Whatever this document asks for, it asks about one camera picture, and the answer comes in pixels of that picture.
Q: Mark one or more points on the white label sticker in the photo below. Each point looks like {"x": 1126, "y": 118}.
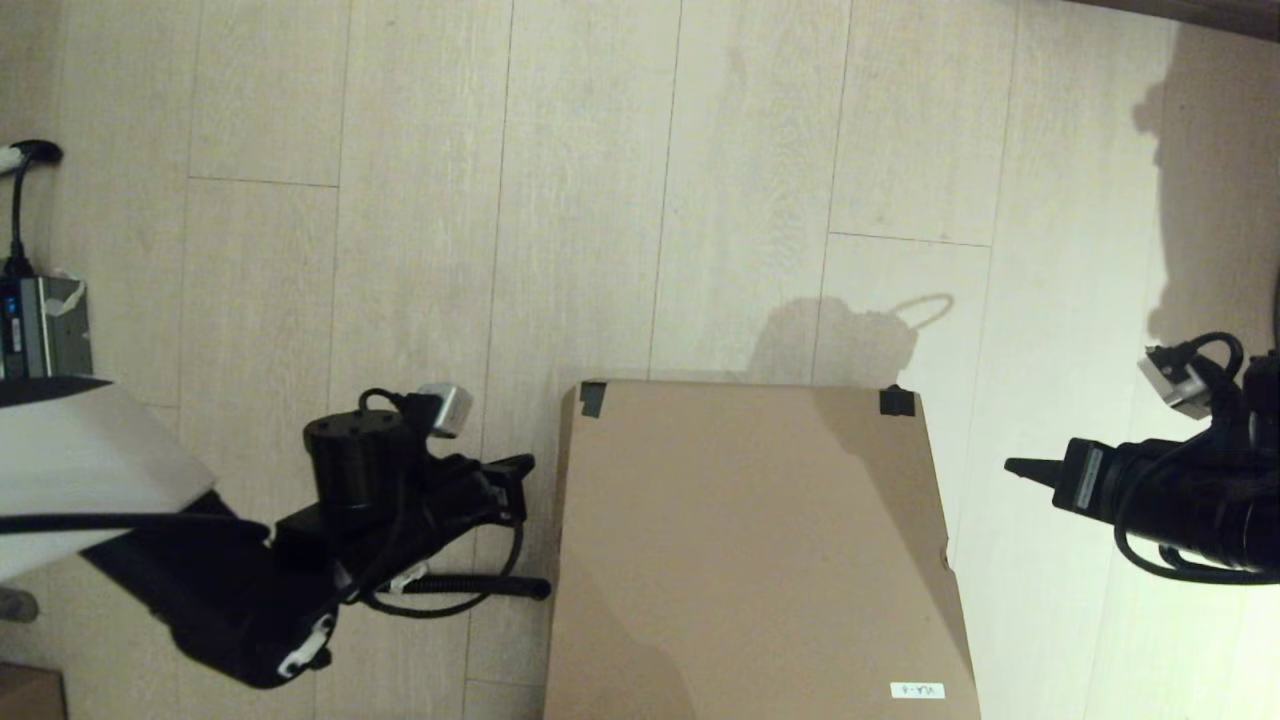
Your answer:
{"x": 917, "y": 690}

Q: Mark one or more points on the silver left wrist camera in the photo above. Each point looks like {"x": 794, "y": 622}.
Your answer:
{"x": 445, "y": 410}

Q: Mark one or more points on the grey power supply unit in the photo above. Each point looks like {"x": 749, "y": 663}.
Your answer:
{"x": 45, "y": 330}

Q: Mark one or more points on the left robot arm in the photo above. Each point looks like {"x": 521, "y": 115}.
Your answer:
{"x": 200, "y": 580}

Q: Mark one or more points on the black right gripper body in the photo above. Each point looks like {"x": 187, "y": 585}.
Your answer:
{"x": 1150, "y": 495}

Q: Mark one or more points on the printed brown cardboard carton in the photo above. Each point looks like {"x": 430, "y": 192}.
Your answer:
{"x": 30, "y": 695}

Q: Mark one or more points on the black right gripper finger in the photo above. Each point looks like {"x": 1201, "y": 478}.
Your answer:
{"x": 1040, "y": 473}

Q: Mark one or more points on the dark wooden furniture edge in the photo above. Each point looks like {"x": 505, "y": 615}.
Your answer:
{"x": 1200, "y": 15}

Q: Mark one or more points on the brown cardboard shoe box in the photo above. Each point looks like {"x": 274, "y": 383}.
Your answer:
{"x": 750, "y": 550}

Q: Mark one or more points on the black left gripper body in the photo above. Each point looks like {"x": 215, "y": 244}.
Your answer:
{"x": 455, "y": 500}

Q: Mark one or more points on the small grey floor object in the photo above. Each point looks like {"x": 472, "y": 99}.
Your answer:
{"x": 18, "y": 606}

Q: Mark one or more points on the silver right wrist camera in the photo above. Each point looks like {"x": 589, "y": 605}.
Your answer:
{"x": 1175, "y": 380}

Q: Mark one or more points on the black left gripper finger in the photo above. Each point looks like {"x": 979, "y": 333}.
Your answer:
{"x": 510, "y": 467}

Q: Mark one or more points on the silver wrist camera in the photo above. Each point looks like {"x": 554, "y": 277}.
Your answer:
{"x": 1175, "y": 380}
{"x": 445, "y": 410}

